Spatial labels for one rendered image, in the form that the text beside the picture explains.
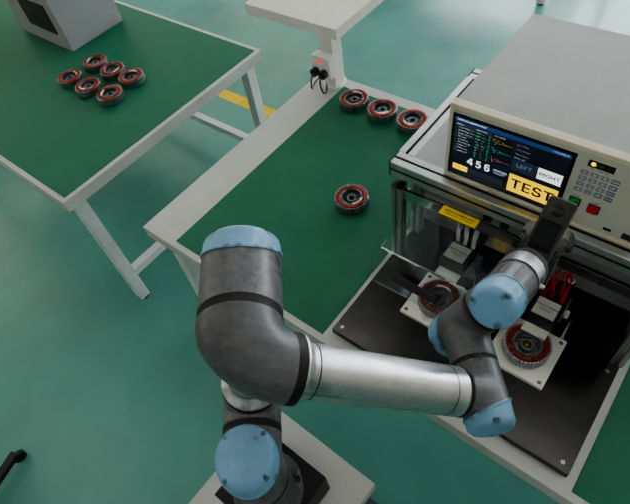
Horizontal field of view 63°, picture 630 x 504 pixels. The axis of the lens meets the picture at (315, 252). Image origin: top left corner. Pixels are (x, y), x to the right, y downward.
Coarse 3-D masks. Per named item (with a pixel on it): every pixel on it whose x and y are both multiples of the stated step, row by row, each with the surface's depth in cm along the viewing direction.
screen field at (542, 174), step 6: (516, 162) 107; (522, 162) 106; (516, 168) 108; (522, 168) 107; (528, 168) 106; (534, 168) 105; (540, 168) 104; (528, 174) 107; (534, 174) 106; (540, 174) 105; (546, 174) 104; (552, 174) 103; (558, 174) 102; (546, 180) 105; (552, 180) 104; (558, 180) 103; (558, 186) 104
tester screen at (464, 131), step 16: (464, 128) 109; (480, 128) 107; (464, 144) 112; (480, 144) 110; (496, 144) 107; (512, 144) 104; (528, 144) 102; (464, 160) 116; (480, 160) 113; (496, 160) 110; (512, 160) 107; (528, 160) 105; (544, 160) 102; (560, 160) 100; (496, 176) 113; (528, 176) 108; (512, 192) 113
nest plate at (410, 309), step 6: (408, 300) 142; (408, 306) 140; (414, 306) 140; (402, 312) 140; (408, 312) 139; (414, 312) 139; (420, 312) 139; (414, 318) 138; (420, 318) 138; (426, 318) 138; (426, 324) 137
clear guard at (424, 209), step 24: (432, 192) 127; (408, 216) 123; (432, 216) 122; (480, 216) 120; (408, 240) 119; (432, 240) 118; (456, 240) 117; (480, 240) 116; (504, 240) 115; (384, 264) 118; (408, 264) 115; (432, 264) 114; (456, 264) 113; (480, 264) 112; (432, 288) 113; (456, 288) 110
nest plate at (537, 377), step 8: (520, 320) 134; (504, 328) 133; (496, 336) 132; (552, 336) 130; (496, 344) 131; (536, 344) 129; (552, 344) 129; (560, 344) 129; (496, 352) 129; (536, 352) 128; (552, 352) 128; (560, 352) 127; (504, 360) 128; (552, 360) 126; (504, 368) 127; (512, 368) 126; (520, 368) 126; (536, 368) 126; (544, 368) 125; (552, 368) 125; (520, 376) 125; (528, 376) 125; (536, 376) 124; (544, 376) 124; (536, 384) 123
